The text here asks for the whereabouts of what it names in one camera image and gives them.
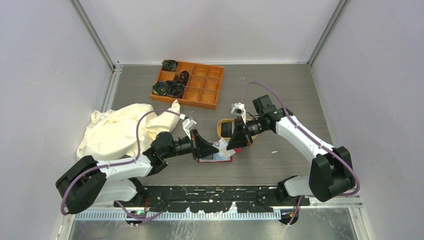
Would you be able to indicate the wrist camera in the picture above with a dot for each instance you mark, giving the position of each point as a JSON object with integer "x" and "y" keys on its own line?
{"x": 188, "y": 124}
{"x": 239, "y": 109}

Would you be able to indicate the large black rolled belt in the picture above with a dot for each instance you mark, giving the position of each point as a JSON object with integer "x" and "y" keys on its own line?
{"x": 174, "y": 89}

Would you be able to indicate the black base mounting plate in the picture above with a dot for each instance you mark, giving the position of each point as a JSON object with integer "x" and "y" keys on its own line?
{"x": 212, "y": 199}

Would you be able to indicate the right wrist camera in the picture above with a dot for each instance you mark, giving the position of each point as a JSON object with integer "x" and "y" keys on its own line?
{"x": 239, "y": 109}

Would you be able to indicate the green rolled belt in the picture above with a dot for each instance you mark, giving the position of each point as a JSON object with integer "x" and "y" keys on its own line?
{"x": 159, "y": 89}

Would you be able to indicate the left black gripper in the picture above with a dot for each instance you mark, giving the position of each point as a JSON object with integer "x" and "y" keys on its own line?
{"x": 204, "y": 147}

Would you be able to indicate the dark rolled belt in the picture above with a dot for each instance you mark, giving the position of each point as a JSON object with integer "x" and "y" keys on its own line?
{"x": 182, "y": 77}
{"x": 169, "y": 65}

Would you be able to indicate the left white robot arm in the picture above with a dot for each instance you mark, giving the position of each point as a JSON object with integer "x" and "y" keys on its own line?
{"x": 90, "y": 181}

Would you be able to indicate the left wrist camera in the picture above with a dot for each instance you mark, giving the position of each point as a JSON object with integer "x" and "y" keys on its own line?
{"x": 188, "y": 124}

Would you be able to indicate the red card holder wallet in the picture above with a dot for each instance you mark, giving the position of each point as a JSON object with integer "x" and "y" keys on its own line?
{"x": 216, "y": 158}

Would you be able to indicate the orange compartment organizer tray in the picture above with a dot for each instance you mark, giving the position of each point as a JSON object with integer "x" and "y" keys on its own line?
{"x": 203, "y": 87}

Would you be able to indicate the dark rolled belt top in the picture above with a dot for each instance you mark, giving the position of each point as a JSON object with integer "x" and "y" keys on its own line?
{"x": 169, "y": 65}

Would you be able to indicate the cream cloth bag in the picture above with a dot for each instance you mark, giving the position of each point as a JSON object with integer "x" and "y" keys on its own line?
{"x": 112, "y": 134}

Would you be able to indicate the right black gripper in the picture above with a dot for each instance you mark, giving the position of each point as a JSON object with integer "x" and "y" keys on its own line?
{"x": 239, "y": 138}

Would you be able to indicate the white credit card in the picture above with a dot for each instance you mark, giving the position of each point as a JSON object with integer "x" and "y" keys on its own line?
{"x": 226, "y": 149}

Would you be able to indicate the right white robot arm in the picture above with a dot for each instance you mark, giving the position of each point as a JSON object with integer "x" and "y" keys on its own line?
{"x": 331, "y": 172}

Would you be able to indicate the tan oval tray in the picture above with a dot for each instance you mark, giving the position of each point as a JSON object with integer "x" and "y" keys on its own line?
{"x": 237, "y": 131}

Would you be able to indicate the dark rolled belt middle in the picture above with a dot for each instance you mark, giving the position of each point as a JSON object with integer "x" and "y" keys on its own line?
{"x": 182, "y": 77}

